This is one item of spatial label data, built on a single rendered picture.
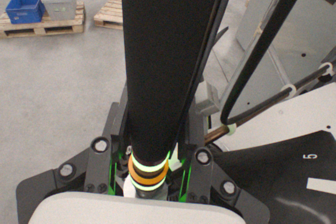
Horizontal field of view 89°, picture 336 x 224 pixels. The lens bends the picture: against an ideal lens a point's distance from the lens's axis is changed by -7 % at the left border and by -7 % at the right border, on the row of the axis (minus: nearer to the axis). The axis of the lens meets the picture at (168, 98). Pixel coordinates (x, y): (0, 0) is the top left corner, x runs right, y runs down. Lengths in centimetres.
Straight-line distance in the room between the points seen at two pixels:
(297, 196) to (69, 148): 177
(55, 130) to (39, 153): 25
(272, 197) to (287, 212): 2
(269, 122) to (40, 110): 205
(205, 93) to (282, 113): 24
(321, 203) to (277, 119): 35
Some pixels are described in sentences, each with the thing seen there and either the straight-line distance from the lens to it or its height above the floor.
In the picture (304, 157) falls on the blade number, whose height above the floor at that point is 141.
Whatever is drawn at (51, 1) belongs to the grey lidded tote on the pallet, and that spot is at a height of 45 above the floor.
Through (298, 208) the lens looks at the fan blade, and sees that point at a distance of 25.
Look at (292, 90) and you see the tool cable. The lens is 40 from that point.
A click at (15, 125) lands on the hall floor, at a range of 223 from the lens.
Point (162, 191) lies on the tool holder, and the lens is 32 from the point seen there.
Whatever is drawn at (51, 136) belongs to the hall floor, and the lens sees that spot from 200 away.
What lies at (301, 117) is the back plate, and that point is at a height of 128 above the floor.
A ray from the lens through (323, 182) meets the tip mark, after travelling 27.
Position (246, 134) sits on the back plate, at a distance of 59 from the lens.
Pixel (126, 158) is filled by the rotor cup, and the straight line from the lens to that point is 44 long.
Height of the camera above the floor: 162
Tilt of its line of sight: 50 degrees down
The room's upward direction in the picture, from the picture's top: 11 degrees clockwise
